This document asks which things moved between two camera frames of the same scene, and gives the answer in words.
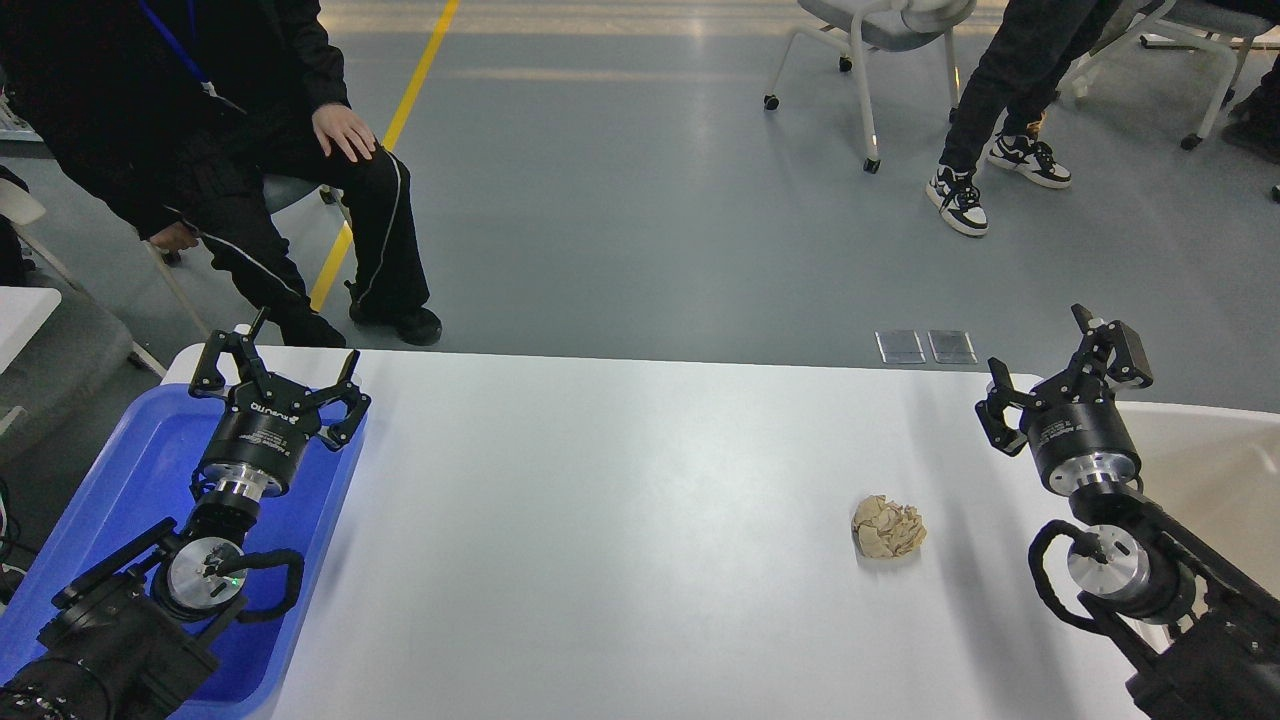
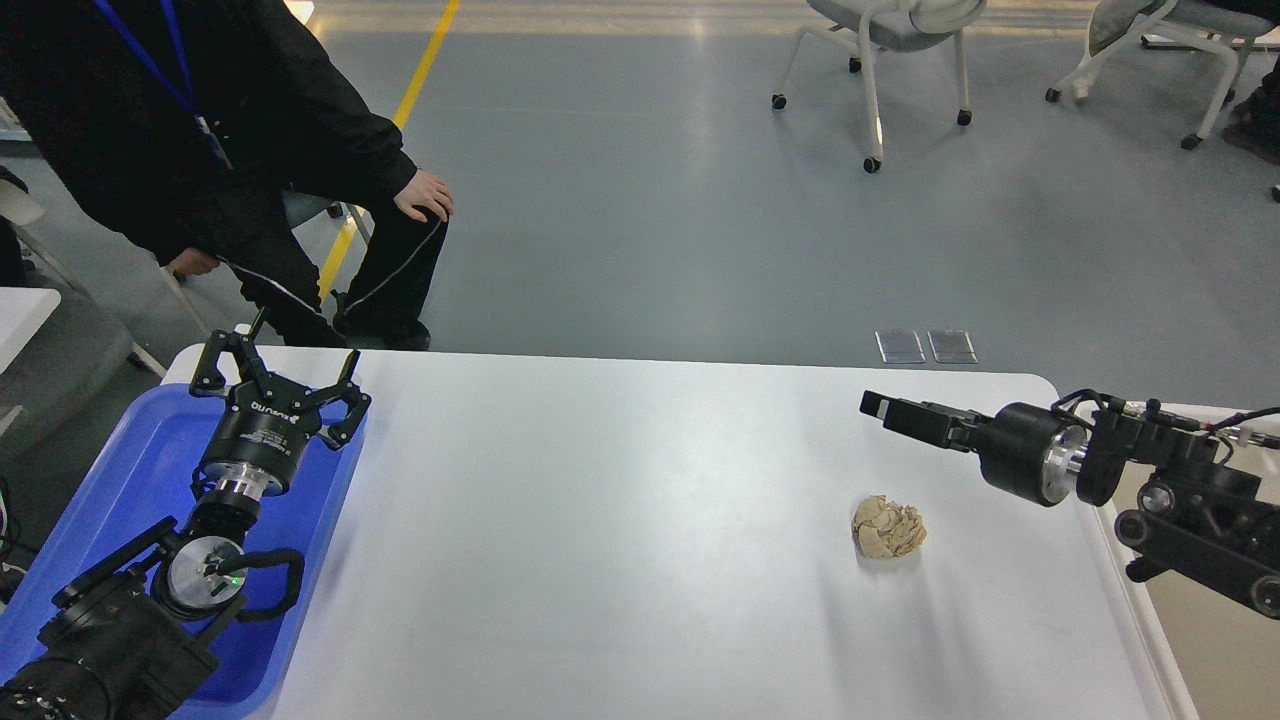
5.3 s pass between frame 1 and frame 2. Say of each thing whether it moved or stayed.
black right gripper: moved
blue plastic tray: stayed
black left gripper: stayed
